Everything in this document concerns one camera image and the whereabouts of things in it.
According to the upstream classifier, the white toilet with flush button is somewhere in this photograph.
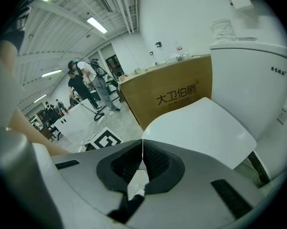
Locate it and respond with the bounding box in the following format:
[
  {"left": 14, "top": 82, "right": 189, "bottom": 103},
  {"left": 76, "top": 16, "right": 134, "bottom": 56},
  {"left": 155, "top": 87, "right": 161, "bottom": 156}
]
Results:
[{"left": 209, "top": 42, "right": 287, "bottom": 188}]

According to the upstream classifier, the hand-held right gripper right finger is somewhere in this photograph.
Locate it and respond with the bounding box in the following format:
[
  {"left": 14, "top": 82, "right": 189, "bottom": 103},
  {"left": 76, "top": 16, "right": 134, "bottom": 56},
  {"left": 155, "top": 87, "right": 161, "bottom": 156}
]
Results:
[{"left": 126, "top": 139, "right": 266, "bottom": 229}]

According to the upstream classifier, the white toilet lid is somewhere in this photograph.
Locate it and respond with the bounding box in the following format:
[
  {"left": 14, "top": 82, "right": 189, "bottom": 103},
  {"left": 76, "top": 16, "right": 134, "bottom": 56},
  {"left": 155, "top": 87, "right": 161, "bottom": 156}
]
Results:
[{"left": 142, "top": 96, "right": 257, "bottom": 170}]

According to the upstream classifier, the large brown cardboard box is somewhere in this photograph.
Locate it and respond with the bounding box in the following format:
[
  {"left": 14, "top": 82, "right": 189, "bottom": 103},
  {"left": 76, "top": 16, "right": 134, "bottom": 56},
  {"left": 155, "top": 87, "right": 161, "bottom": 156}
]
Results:
[{"left": 118, "top": 53, "right": 214, "bottom": 132}]

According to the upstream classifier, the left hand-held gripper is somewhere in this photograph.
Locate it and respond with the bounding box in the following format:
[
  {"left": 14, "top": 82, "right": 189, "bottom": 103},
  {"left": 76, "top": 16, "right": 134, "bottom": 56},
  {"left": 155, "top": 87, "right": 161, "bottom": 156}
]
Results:
[{"left": 83, "top": 127, "right": 124, "bottom": 152}]

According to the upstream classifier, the white box cabinet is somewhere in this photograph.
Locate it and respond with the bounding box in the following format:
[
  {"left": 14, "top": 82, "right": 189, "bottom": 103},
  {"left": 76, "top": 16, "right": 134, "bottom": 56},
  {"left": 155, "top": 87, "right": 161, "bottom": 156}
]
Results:
[{"left": 54, "top": 99, "right": 104, "bottom": 143}]

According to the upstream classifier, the dark glass door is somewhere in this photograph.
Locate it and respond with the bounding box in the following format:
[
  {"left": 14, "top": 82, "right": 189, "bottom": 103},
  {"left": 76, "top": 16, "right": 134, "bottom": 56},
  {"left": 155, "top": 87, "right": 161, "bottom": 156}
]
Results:
[{"left": 105, "top": 55, "right": 124, "bottom": 77}]

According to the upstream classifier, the white wall socket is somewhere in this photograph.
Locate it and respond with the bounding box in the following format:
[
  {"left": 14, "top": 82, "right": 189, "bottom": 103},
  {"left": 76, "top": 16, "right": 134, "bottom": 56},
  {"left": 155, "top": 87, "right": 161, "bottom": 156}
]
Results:
[{"left": 277, "top": 106, "right": 287, "bottom": 126}]

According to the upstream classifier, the white toilet paper roll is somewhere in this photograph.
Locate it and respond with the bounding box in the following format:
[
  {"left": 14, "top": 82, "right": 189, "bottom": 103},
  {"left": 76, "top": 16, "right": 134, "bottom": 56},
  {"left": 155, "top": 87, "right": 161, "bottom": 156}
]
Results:
[
  {"left": 210, "top": 18, "right": 237, "bottom": 44},
  {"left": 230, "top": 0, "right": 252, "bottom": 10}
]

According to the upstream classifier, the black vacuum hose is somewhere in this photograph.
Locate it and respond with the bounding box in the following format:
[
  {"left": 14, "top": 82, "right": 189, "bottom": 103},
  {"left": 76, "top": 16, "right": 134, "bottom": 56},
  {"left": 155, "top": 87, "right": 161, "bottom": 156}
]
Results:
[{"left": 93, "top": 105, "right": 107, "bottom": 122}]

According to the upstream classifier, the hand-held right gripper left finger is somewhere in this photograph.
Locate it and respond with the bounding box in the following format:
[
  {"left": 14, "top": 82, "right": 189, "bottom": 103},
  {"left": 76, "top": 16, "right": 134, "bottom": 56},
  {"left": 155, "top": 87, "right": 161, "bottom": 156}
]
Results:
[{"left": 50, "top": 139, "right": 144, "bottom": 229}]

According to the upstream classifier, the person's white navy shirt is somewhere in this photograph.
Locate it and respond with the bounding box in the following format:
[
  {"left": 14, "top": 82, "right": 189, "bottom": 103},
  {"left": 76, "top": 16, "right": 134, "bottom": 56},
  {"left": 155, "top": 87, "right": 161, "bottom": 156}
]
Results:
[{"left": 0, "top": 6, "right": 31, "bottom": 53}]

